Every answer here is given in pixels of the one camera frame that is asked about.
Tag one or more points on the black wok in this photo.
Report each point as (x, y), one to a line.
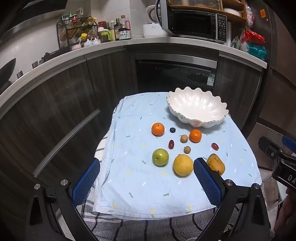
(7, 71)

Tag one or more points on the black microwave oven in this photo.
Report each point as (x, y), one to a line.
(194, 23)

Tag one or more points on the dark wood cabinet door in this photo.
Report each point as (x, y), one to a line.
(238, 92)
(111, 76)
(46, 111)

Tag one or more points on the yellow-cap bottle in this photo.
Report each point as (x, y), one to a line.
(83, 37)

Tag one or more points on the dark glass bottle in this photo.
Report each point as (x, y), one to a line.
(117, 30)

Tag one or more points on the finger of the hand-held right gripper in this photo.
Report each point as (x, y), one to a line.
(290, 142)
(268, 147)

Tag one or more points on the light blue patterned tablecloth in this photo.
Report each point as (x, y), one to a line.
(138, 139)

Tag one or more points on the white rice cooker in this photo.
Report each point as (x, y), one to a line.
(152, 30)

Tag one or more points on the white condiment jar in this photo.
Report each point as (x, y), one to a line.
(96, 41)
(88, 43)

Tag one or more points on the white kitchen countertop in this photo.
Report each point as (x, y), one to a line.
(161, 41)

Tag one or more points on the dark grey refrigerator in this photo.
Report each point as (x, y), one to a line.
(277, 69)

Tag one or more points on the yellow mango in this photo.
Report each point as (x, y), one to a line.
(216, 163)

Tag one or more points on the pink condiment jar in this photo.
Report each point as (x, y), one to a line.
(76, 47)

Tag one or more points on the tangerine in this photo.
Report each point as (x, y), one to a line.
(158, 129)
(195, 135)

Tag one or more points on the brown longan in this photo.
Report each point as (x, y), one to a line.
(183, 138)
(187, 149)

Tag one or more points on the person's right hand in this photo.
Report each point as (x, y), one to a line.
(289, 210)

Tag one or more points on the black built-in dishwasher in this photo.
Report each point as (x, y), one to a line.
(175, 74)

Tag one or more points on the pink plastic bag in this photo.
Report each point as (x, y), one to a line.
(249, 15)

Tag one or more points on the black gas stove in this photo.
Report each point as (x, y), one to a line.
(46, 58)

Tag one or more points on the red-lid jar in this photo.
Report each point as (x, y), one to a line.
(102, 25)

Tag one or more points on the dark range hood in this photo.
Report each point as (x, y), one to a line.
(30, 16)

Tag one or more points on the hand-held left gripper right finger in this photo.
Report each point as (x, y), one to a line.
(207, 180)

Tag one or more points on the dark red grape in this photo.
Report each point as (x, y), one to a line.
(171, 144)
(214, 146)

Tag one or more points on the large soy sauce bottle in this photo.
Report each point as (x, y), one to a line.
(124, 31)

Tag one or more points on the blueberry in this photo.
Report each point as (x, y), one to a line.
(172, 130)

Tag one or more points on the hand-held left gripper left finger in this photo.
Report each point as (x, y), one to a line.
(85, 183)

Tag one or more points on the white dish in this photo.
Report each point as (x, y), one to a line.
(231, 12)

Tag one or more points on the white plastic bag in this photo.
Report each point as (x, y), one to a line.
(237, 42)

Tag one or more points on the red plastic bag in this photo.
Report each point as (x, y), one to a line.
(253, 37)

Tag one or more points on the green plastic bag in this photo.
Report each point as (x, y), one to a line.
(256, 51)

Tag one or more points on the yellow lemon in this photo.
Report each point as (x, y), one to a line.
(183, 165)

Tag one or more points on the green lime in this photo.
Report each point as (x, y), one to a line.
(160, 157)

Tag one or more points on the white wall hook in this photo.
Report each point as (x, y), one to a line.
(81, 11)

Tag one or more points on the silver roll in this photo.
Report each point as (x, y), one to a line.
(229, 33)

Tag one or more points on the green plastic container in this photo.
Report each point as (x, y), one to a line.
(104, 36)

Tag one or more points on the white scalloped bowl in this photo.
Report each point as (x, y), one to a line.
(196, 104)

